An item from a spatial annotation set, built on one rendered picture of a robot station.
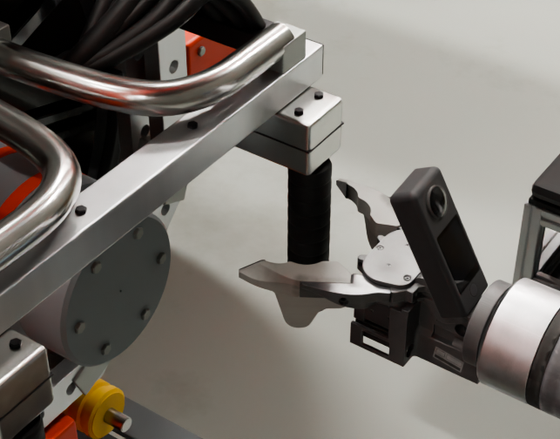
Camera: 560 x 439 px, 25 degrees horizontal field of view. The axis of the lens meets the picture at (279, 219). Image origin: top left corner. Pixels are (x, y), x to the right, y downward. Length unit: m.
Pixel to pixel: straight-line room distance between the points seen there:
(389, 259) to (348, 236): 1.35
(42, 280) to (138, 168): 0.12
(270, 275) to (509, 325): 0.19
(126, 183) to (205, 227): 1.52
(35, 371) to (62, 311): 0.14
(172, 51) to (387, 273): 0.32
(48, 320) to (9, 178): 0.12
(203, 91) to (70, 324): 0.20
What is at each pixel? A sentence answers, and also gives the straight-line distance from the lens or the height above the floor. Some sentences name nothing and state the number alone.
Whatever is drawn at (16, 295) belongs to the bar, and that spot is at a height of 0.97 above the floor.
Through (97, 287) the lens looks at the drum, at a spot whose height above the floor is 0.87.
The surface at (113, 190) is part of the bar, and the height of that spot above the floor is 0.98.
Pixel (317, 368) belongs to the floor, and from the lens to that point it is 2.11.
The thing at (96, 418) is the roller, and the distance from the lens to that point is 1.34.
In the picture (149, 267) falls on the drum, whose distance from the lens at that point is 1.00.
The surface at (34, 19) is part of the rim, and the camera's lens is 1.19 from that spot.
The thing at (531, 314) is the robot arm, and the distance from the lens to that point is 0.97.
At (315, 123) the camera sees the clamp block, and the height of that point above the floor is 0.95.
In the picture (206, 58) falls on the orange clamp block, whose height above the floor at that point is 0.86.
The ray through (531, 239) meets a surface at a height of 0.24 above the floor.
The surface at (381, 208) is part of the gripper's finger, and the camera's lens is 1.08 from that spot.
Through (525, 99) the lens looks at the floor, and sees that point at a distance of 2.79.
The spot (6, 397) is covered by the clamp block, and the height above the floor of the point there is 0.94.
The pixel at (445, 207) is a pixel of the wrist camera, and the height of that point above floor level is 0.91.
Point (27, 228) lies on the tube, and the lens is 0.79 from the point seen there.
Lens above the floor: 1.50
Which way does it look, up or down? 39 degrees down
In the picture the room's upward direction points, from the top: straight up
